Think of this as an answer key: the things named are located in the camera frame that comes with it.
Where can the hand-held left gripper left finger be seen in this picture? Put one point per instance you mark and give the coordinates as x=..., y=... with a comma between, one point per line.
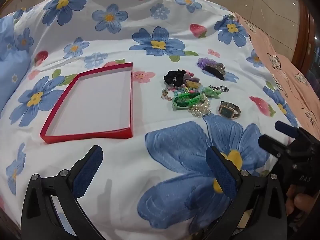
x=87, y=172

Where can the pink printed blanket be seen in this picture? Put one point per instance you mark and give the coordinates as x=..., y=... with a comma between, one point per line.
x=287, y=67

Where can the wooden furniture edge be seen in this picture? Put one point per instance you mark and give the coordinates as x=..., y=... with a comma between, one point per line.
x=306, y=42

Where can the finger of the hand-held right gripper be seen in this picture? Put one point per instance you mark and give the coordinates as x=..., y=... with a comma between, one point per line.
x=271, y=143
x=285, y=128

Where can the pink cartoon hair clip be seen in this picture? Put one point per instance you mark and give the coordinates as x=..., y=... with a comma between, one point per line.
x=192, y=74

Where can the green fabric bow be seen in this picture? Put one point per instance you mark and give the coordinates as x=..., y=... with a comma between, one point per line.
x=211, y=92

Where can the purple hair claw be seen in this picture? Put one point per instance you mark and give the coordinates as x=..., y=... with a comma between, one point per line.
x=187, y=75

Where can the yellow translucent hair claw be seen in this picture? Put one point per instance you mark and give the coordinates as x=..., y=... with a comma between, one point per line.
x=191, y=82

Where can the black scrunchie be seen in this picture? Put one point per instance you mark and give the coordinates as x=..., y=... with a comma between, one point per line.
x=172, y=77

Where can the floral strawberry bedsheet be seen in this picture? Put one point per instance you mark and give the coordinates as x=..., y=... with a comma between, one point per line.
x=125, y=42

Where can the gold wristwatch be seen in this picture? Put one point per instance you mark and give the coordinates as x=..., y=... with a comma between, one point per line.
x=226, y=109

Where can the red shallow box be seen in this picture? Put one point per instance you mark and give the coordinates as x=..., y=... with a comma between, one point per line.
x=95, y=105

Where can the light blue pillow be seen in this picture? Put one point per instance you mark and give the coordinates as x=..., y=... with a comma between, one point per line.
x=10, y=80

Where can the purple scrunchie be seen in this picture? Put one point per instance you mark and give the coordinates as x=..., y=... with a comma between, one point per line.
x=206, y=62

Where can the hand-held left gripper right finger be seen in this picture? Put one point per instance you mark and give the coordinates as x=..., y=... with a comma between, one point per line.
x=221, y=172

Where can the glitter grey hair claw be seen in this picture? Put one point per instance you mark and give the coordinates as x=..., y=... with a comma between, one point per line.
x=215, y=70

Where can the person's right hand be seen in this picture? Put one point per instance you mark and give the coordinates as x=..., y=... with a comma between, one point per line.
x=298, y=202

